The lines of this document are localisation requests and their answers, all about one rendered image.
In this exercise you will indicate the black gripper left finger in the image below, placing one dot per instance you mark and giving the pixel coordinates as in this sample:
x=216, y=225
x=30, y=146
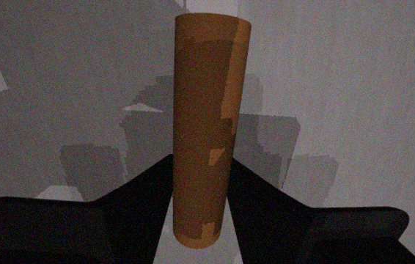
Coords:
x=122, y=227

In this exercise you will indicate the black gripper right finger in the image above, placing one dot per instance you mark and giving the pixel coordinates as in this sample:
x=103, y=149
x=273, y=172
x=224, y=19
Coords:
x=273, y=228

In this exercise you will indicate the brown cylinder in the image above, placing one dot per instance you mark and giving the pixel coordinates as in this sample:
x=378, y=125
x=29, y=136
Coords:
x=211, y=49

